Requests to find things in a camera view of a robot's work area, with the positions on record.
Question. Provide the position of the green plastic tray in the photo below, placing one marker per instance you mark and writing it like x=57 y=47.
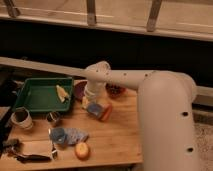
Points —
x=39 y=95

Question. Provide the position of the purple bowl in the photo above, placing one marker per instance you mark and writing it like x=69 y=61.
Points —
x=79 y=90

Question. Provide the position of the black handled tool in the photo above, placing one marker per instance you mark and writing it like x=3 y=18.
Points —
x=23 y=158

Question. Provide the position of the blue crumpled cloth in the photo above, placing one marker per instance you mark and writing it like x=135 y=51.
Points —
x=70 y=136

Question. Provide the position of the orange carrot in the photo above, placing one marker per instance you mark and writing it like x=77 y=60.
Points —
x=106 y=113

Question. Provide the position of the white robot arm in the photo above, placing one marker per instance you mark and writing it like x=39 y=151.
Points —
x=164 y=101

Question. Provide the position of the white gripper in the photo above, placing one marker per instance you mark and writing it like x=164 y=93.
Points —
x=91 y=92

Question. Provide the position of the red bowl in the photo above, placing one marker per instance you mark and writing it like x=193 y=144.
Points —
x=114 y=91

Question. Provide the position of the small metal cup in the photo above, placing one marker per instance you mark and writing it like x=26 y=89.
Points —
x=53 y=118

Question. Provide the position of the blue sponge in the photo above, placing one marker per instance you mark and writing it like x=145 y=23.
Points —
x=95 y=109

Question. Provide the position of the yellow apple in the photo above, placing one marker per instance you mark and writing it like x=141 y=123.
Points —
x=82 y=150

